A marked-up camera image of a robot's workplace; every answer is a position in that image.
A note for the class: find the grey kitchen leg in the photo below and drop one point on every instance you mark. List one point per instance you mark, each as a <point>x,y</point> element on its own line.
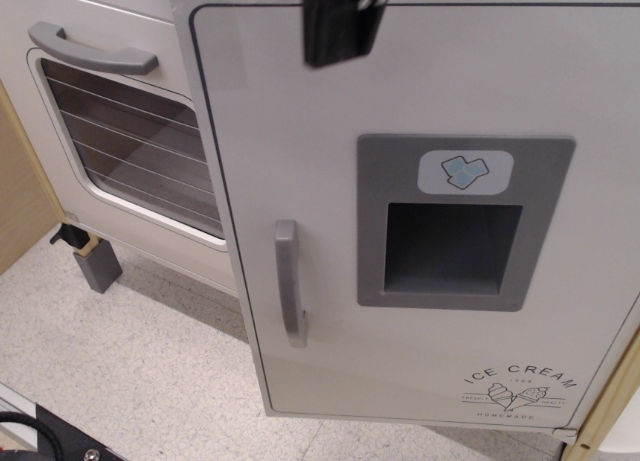
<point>100,267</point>

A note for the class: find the grey oven door handle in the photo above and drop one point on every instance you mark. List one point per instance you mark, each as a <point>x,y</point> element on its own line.
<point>130,61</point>

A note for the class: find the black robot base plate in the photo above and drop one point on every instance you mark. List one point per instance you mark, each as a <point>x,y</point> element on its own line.
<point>76,444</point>

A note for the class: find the white toy oven door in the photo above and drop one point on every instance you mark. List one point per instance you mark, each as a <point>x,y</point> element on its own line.
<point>123,153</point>

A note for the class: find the grey ice dispenser panel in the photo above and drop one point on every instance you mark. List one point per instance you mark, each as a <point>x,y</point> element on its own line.
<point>454,222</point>

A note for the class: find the light wood side post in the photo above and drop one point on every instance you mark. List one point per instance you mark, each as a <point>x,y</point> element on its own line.
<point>613,399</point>

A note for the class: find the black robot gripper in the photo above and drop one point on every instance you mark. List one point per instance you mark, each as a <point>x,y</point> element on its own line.
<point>335,31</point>

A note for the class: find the grey fridge door handle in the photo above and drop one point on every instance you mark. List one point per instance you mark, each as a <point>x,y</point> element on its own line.
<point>287,270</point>

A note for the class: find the black clamp bracket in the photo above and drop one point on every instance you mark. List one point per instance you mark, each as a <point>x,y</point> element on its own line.
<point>72,235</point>

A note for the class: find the white toy fridge door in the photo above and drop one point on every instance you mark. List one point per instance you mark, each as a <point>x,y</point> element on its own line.
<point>282,142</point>

